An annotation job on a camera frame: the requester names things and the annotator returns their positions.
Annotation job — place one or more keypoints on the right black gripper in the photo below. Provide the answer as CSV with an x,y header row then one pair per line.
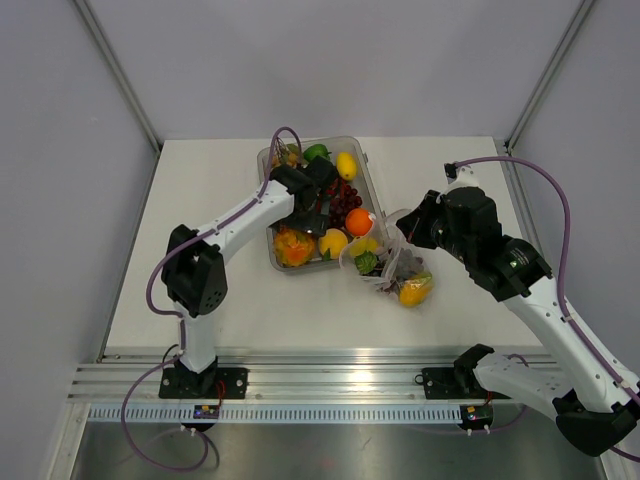
x,y
414,225

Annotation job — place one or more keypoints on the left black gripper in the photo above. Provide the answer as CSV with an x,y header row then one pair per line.
x,y
316,222

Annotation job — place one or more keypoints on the clear zip top bag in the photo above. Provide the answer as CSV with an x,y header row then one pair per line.
x,y
390,239

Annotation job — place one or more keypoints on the yellow green mango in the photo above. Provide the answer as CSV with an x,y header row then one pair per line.
x,y
413,292

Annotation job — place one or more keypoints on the dark blue grape bunch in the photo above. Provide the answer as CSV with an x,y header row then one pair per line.
x,y
371,264

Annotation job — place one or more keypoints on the red grape bunch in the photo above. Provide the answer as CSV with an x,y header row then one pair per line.
x,y
404,271
345,199

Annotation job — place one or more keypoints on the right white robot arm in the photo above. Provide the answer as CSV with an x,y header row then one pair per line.
x,y
596,404

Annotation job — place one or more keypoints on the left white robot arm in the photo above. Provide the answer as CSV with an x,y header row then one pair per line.
x,y
292,202

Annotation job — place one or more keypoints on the clear plastic food bin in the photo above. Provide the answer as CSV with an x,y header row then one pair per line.
x,y
362,182

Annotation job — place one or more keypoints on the small yellow fruit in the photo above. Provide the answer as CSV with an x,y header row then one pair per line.
x,y
332,243

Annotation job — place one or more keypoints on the orange spiky pineapple fruit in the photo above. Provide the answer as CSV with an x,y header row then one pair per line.
x,y
293,248

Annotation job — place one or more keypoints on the yellow lemon at back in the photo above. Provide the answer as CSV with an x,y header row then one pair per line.
x,y
346,166

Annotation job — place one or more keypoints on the green bell pepper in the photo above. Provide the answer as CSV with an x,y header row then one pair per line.
x,y
316,150

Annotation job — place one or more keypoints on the tan grape bunch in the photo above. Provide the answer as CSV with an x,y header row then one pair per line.
x,y
286,154

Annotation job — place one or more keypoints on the right aluminium frame post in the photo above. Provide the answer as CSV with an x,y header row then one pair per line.
x,y
551,69

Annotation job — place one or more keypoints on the aluminium frame post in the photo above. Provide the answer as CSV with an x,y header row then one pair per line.
x,y
551,69
98,36

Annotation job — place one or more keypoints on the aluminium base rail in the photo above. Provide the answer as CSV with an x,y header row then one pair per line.
x,y
281,376

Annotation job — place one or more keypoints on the left aluminium frame post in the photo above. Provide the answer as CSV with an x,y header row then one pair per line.
x,y
98,36

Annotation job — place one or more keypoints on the white slotted cable duct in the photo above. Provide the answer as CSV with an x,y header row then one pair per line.
x,y
277,414

